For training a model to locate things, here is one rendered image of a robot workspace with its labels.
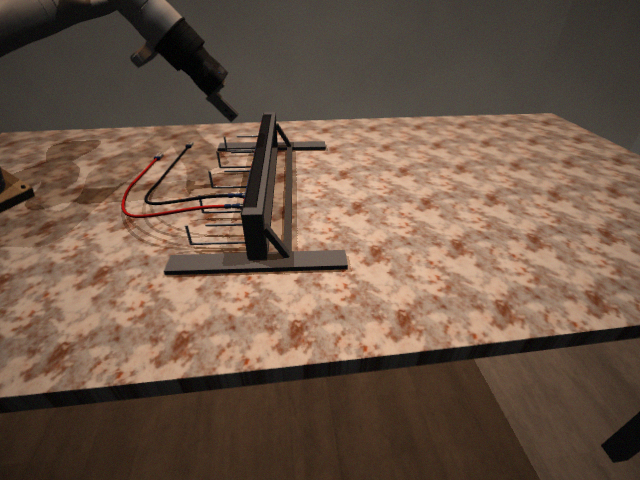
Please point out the dark grey metal rack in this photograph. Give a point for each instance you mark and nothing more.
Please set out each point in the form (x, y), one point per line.
(256, 214)

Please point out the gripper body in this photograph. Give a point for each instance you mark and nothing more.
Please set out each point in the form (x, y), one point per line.
(168, 34)

